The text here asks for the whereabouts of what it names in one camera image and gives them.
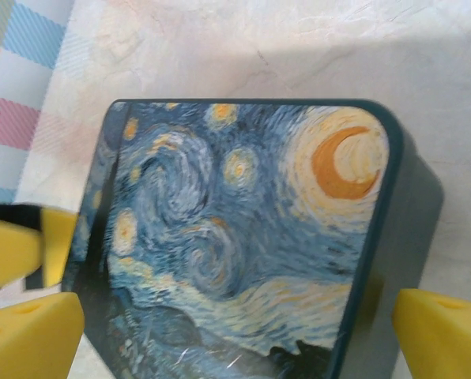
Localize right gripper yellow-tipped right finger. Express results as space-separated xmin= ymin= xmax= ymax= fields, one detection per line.
xmin=391 ymin=287 xmax=471 ymax=379

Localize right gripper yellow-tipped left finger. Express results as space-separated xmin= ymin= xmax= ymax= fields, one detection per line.
xmin=0 ymin=291 xmax=85 ymax=379

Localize starry night painted tin box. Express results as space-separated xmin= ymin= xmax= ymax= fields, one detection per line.
xmin=59 ymin=98 xmax=446 ymax=379

